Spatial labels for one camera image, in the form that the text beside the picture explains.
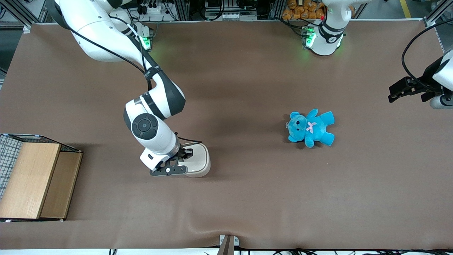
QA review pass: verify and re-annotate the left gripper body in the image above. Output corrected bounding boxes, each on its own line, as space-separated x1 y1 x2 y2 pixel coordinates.
422 49 453 94

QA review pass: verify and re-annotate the cream white trash can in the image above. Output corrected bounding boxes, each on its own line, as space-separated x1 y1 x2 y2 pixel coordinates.
179 143 211 178

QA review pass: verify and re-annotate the brown table cover mat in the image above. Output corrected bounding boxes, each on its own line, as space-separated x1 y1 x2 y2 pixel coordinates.
0 19 453 250

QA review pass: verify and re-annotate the blue teddy bear plush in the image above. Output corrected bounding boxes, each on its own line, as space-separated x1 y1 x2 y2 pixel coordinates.
287 109 335 148

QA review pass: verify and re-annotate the darker wooden board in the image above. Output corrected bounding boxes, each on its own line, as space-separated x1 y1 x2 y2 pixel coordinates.
40 152 83 219

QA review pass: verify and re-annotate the light wooden board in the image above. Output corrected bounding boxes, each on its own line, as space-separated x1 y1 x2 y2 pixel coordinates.
0 142 62 220

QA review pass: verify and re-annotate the orange plush toy heap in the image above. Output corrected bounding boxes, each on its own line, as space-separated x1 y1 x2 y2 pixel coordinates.
282 0 325 21

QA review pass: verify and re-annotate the white power strip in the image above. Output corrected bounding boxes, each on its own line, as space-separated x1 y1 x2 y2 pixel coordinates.
139 2 171 15

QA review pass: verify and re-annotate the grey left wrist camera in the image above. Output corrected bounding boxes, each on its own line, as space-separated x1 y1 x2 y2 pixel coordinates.
430 94 453 109

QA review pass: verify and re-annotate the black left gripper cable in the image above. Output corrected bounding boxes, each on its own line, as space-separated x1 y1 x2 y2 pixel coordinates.
401 18 453 89

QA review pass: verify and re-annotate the aluminium frame rail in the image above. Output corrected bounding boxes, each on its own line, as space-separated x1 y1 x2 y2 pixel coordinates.
423 0 453 27
0 0 40 33

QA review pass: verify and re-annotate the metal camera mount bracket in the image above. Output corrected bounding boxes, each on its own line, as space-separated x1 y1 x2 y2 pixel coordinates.
217 234 240 255

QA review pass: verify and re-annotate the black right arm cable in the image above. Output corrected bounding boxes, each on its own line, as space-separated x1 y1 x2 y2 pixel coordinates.
53 14 157 91

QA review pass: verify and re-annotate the wooden box with wire basket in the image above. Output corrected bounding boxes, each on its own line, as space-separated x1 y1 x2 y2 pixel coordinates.
0 133 84 222

